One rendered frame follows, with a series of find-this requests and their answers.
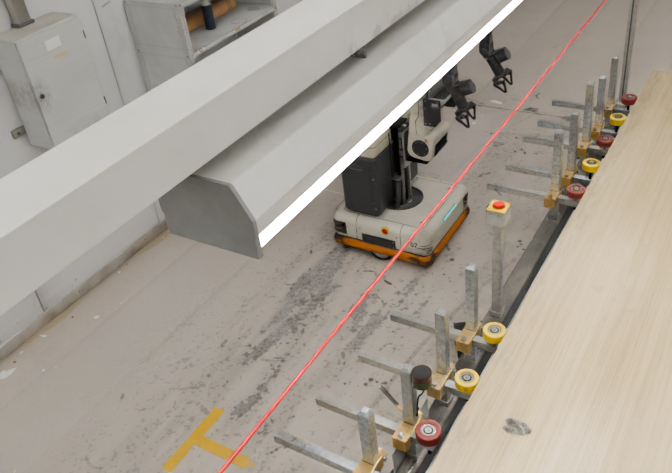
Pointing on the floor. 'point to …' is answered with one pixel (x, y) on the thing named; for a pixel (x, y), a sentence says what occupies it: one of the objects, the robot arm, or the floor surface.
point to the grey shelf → (146, 16)
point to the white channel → (187, 124)
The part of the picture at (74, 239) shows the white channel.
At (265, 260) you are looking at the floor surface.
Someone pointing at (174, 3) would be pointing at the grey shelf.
